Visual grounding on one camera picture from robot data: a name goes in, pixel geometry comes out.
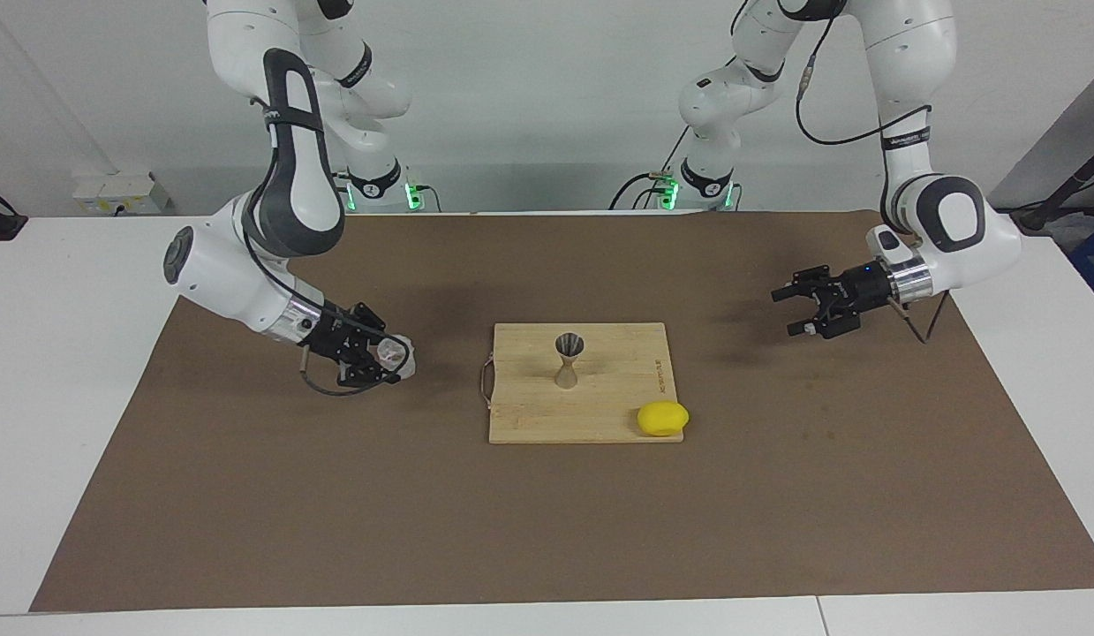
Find brown table mat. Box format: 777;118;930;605
30;210;1094;612

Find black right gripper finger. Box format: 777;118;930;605
347;301;388;336
338;352;401;389

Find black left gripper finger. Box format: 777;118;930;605
771;264;838;304
786;304;857;341

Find white power strip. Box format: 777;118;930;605
72;172;172;216

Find small clear glass cup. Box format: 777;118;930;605
374;334;418;381

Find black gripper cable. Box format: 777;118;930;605
242;97;413;397
794;0;950;345

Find black base cables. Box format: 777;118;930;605
608;124;693;211

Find black stand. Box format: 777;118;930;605
1010;141;1094;235

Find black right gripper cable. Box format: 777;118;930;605
242;97;413;397

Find steel double jigger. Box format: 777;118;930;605
555;332;587;390

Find yellow lemon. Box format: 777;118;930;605
637;400;690;438

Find bamboo cutting board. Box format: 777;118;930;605
480;322;686;444

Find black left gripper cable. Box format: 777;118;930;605
794;0;950;345

